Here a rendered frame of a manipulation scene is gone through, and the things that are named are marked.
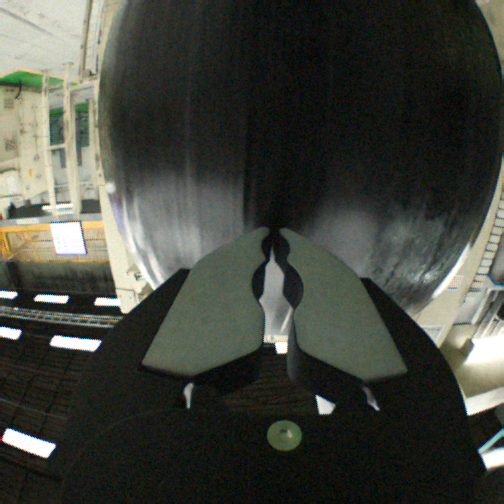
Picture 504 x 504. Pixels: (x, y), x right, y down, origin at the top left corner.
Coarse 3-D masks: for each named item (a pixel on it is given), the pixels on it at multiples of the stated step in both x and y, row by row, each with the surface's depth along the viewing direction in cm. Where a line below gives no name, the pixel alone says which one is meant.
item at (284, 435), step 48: (144, 432) 4; (192, 432) 4; (240, 432) 4; (288, 432) 4; (336, 432) 4; (384, 432) 4; (432, 432) 3; (96, 480) 3; (144, 480) 3; (192, 480) 3; (240, 480) 3; (288, 480) 3; (336, 480) 3; (384, 480) 3; (432, 480) 2
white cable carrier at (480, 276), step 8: (496, 216) 32; (496, 224) 31; (496, 232) 32; (488, 240) 33; (496, 240) 32; (488, 248) 33; (496, 248) 33; (488, 256) 34; (480, 264) 35; (488, 264) 35; (480, 272) 35; (480, 280) 36; (472, 288) 37
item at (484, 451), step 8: (496, 440) 29; (480, 448) 32; (488, 448) 30; (496, 448) 28; (488, 456) 29; (496, 456) 27; (488, 464) 28; (496, 464) 26; (488, 472) 26; (496, 472) 24; (480, 480) 27; (488, 480) 25; (496, 480) 23; (480, 488) 26; (488, 488) 24; (496, 488) 21; (480, 496) 24; (488, 496) 22; (496, 496) 20
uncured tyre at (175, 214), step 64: (128, 0) 9; (192, 0) 8; (256, 0) 8; (320, 0) 8; (384, 0) 7; (448, 0) 7; (128, 64) 10; (192, 64) 9; (256, 64) 9; (320, 64) 9; (384, 64) 8; (448, 64) 8; (128, 128) 11; (192, 128) 10; (256, 128) 10; (320, 128) 10; (384, 128) 10; (448, 128) 9; (128, 192) 13; (192, 192) 12; (256, 192) 12; (320, 192) 12; (384, 192) 11; (448, 192) 11; (192, 256) 14; (384, 256) 13; (448, 256) 13
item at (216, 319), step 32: (224, 256) 9; (256, 256) 9; (192, 288) 8; (224, 288) 8; (256, 288) 9; (192, 320) 7; (224, 320) 7; (256, 320) 7; (160, 352) 6; (192, 352) 6; (224, 352) 6; (256, 352) 6; (224, 384) 6
